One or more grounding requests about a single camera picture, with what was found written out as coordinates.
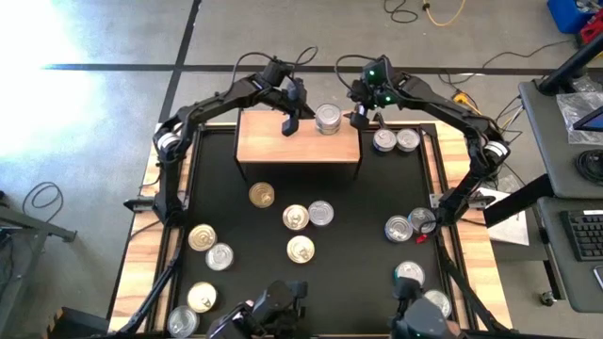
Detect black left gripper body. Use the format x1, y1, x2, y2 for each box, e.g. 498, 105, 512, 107
275, 77, 312, 119

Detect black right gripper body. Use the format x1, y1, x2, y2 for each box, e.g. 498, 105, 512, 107
350, 70, 401, 112

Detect silver lid can blue label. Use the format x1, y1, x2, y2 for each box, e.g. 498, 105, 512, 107
383, 214, 415, 244
372, 126, 399, 153

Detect dark gold seafood can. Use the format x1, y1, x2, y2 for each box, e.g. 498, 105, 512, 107
248, 181, 276, 209

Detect gold lid can white label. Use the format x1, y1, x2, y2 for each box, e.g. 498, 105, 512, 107
282, 203, 311, 232
285, 234, 317, 265

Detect gold lid seafood can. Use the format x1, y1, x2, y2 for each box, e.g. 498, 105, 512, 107
187, 222, 219, 252

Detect silver lid can red label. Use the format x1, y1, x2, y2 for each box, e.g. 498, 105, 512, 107
204, 242, 235, 272

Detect silver lid can teal label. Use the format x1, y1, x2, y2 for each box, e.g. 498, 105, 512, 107
423, 288, 453, 319
394, 260, 427, 287

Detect wooden shelf black sides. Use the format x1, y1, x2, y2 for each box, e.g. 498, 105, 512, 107
233, 102, 364, 184

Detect black table mat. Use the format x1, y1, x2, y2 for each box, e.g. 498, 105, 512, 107
187, 126, 447, 333

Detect grey desk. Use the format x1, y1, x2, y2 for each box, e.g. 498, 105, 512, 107
482, 78, 603, 315

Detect white paper sheet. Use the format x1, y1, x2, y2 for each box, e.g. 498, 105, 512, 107
478, 186, 531, 247

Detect pale gold lid can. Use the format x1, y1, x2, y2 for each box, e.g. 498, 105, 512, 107
187, 281, 219, 315

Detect clear plastic bag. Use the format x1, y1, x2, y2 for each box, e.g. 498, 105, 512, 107
555, 91, 603, 146

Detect blue plastic bin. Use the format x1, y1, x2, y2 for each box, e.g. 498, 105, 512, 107
546, 0, 595, 35

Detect blue lit screen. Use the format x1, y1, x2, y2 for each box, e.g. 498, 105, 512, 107
572, 105, 603, 133

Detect red plastic object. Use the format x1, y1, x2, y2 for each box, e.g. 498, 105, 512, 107
578, 21, 603, 46

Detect black keyboard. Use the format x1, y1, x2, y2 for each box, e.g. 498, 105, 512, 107
559, 209, 603, 263

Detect grey metal stand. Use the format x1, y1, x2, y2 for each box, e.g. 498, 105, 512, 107
0, 190, 79, 339

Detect black box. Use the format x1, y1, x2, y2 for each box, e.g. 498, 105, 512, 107
46, 306, 112, 339

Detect black looped floor cable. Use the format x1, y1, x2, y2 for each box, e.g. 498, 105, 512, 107
383, 0, 419, 24

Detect yellow cable with plug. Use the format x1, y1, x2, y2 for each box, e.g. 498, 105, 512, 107
450, 91, 486, 119

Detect yellow floor cable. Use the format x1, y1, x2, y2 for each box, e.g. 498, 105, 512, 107
422, 0, 468, 28

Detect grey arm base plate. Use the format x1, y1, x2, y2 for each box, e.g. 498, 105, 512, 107
122, 197, 157, 213
429, 191, 496, 209

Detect long black floor cable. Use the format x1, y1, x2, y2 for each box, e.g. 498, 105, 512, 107
435, 40, 579, 89

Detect black aluminium table frame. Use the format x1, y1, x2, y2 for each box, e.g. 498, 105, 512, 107
110, 112, 514, 339

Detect coiled black cable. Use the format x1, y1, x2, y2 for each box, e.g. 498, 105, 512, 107
575, 148, 603, 186

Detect black cable loop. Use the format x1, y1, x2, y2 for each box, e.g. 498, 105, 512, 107
22, 181, 65, 223

